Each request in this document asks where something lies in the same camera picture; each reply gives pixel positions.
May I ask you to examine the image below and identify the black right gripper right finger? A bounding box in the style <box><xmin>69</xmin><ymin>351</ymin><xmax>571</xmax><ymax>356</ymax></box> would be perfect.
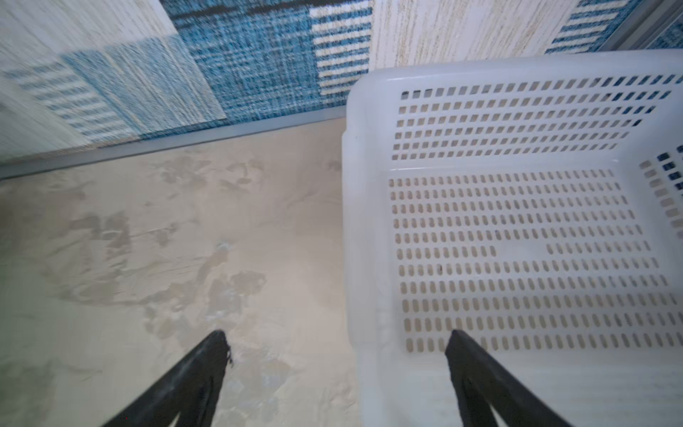
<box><xmin>445</xmin><ymin>329</ymin><xmax>568</xmax><ymax>426</ymax></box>

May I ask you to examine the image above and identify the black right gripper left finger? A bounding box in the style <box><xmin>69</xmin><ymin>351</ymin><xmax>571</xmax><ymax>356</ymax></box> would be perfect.
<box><xmin>106</xmin><ymin>330</ymin><xmax>232</xmax><ymax>426</ymax></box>

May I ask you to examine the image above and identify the white plastic basket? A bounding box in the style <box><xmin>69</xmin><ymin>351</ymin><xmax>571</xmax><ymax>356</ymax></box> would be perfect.
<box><xmin>343</xmin><ymin>50</ymin><xmax>682</xmax><ymax>426</ymax></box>

